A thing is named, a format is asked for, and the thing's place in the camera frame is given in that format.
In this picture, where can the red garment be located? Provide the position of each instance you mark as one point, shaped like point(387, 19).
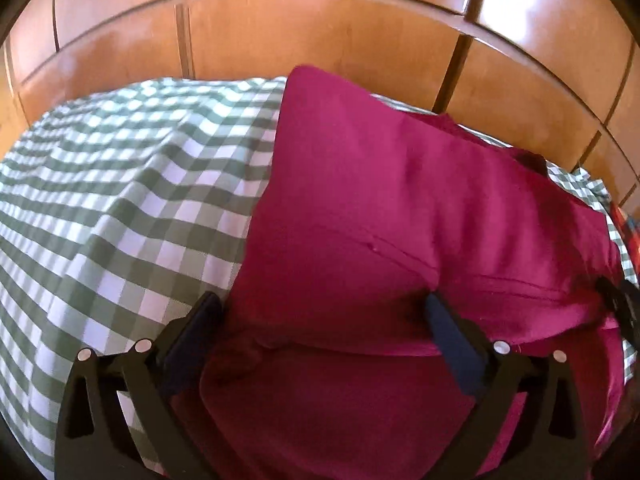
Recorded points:
point(400, 235)

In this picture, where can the multicoloured checkered pillow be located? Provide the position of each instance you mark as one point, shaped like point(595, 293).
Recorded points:
point(627, 232)

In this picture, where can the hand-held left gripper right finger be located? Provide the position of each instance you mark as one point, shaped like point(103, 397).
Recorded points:
point(452, 345)

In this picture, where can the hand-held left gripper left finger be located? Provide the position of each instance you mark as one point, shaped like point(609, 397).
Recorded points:
point(190, 340)

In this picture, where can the green checkered bed sheet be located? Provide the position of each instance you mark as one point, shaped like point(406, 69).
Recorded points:
point(125, 200)

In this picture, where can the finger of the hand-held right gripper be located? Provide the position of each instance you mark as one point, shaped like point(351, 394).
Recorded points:
point(622, 305)

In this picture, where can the wooden wardrobe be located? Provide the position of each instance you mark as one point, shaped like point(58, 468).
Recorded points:
point(320, 25)

